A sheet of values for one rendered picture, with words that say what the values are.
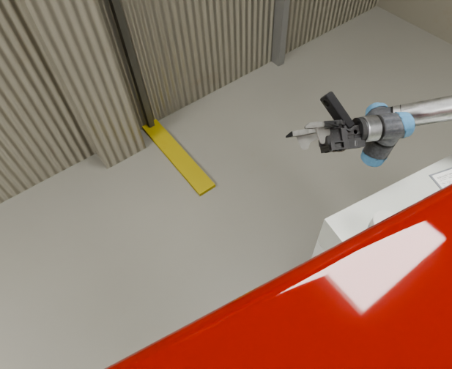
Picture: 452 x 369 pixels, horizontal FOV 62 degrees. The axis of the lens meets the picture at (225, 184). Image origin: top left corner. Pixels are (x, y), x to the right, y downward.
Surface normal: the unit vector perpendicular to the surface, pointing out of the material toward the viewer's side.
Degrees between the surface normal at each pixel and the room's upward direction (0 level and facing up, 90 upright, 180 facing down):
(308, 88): 0
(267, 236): 0
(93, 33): 90
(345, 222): 0
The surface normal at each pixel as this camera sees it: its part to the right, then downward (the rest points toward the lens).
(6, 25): 0.59, 0.64
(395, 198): -0.04, -0.58
